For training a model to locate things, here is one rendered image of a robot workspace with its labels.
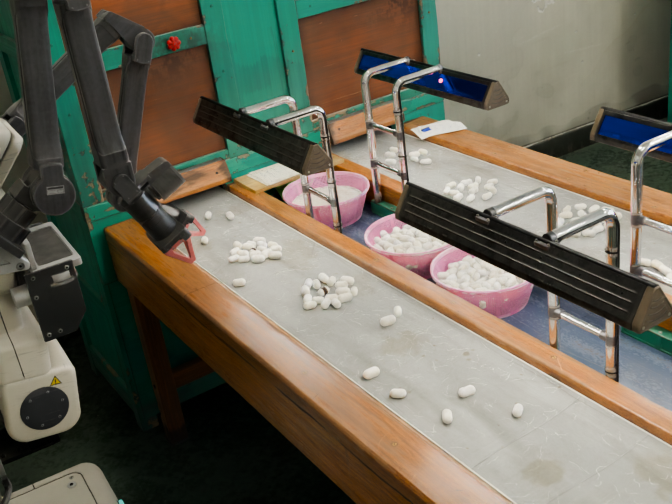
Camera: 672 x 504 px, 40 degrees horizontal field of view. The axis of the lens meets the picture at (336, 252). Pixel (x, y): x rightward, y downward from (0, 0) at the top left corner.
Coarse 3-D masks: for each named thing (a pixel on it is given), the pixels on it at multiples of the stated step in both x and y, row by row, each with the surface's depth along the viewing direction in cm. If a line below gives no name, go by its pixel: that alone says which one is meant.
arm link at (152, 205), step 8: (144, 184) 181; (144, 192) 180; (152, 192) 184; (136, 200) 179; (144, 200) 180; (152, 200) 182; (128, 208) 180; (136, 208) 180; (144, 208) 180; (152, 208) 181; (136, 216) 181; (144, 216) 181
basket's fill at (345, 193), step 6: (324, 186) 289; (342, 186) 286; (348, 186) 286; (324, 192) 283; (342, 192) 283; (348, 192) 281; (354, 192) 280; (360, 192) 281; (300, 198) 282; (312, 198) 280; (318, 198) 279; (342, 198) 277; (348, 198) 277; (300, 204) 277; (318, 204) 277; (324, 204) 274; (330, 204) 274
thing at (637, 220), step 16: (640, 144) 185; (656, 144) 185; (640, 160) 184; (640, 176) 185; (640, 192) 187; (640, 208) 188; (640, 224) 189; (656, 224) 186; (640, 240) 192; (640, 256) 194; (640, 272) 194; (640, 336) 200; (656, 336) 195
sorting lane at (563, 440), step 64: (320, 256) 243; (320, 320) 213; (448, 320) 206; (384, 384) 187; (448, 384) 184; (512, 384) 182; (448, 448) 167; (512, 448) 165; (576, 448) 162; (640, 448) 160
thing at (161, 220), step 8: (160, 208) 183; (152, 216) 182; (160, 216) 183; (168, 216) 185; (144, 224) 182; (152, 224) 182; (160, 224) 183; (168, 224) 184; (176, 224) 186; (152, 232) 184; (160, 232) 184; (168, 232) 185; (176, 232) 184; (184, 232) 184; (152, 240) 187; (160, 240) 185; (168, 240) 184; (160, 248) 183; (168, 248) 183
